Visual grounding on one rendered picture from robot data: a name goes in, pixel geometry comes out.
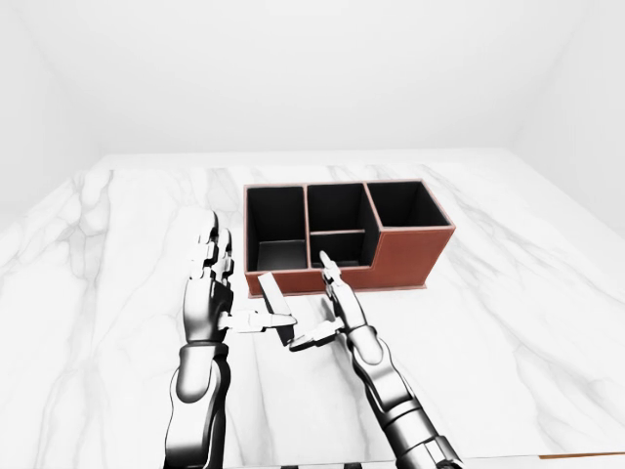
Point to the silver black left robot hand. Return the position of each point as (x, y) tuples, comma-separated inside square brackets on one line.
[(200, 308)]

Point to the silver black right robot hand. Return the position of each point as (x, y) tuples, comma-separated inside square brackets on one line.
[(352, 308)]

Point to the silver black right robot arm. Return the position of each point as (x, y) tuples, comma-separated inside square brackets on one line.
[(390, 391)]

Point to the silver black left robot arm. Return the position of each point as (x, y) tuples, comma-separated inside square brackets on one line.
[(195, 400)]

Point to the red-brown desk caddy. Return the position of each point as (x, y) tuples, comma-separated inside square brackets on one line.
[(410, 254)]

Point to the thin brown wooden strip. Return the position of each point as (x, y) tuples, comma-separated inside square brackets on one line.
[(581, 456)]

